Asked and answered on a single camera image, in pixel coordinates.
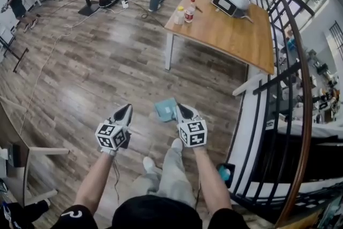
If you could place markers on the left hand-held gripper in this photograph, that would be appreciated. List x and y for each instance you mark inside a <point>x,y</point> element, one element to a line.
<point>111,136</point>

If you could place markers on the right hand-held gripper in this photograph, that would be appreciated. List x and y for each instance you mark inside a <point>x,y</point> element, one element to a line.
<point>193,132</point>

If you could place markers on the person's left forearm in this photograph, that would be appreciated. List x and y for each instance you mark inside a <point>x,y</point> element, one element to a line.
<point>93,182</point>

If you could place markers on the person's right forearm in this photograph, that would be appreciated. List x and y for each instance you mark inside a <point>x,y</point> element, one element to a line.
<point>211,177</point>

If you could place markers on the person's white right shoe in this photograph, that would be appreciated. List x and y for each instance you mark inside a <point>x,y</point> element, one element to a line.
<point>177,143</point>

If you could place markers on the person's white shoe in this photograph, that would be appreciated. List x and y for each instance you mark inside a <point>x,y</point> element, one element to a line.
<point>177,143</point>
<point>148,164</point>

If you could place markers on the person's white left shoe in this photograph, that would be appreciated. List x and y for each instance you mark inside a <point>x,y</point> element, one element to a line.
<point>148,164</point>

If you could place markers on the person's grey trousers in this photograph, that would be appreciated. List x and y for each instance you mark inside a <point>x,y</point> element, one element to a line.
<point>171,177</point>

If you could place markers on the black bin with teal item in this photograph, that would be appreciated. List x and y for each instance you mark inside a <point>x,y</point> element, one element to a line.
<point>226,174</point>

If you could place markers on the black metal railing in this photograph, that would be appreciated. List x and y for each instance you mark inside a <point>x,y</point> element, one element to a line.
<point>268,88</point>

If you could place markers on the wooden table with white legs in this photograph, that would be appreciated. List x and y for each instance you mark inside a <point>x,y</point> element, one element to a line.
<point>227,32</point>

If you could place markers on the yellow lid jar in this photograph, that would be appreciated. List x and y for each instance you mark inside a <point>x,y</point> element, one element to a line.
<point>179,16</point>

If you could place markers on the red label plastic bottle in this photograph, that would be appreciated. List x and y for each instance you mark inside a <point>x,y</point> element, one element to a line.
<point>190,12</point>

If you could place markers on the white power strip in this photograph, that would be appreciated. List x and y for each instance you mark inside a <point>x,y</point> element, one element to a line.
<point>125,4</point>

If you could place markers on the person's black t-shirt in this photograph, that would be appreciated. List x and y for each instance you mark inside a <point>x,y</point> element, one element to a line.
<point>75,218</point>

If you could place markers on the white domed appliance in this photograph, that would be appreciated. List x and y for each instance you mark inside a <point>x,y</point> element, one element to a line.
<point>230,2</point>

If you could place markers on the brown wooden handrail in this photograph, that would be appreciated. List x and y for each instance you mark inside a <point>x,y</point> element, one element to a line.
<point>305,88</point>

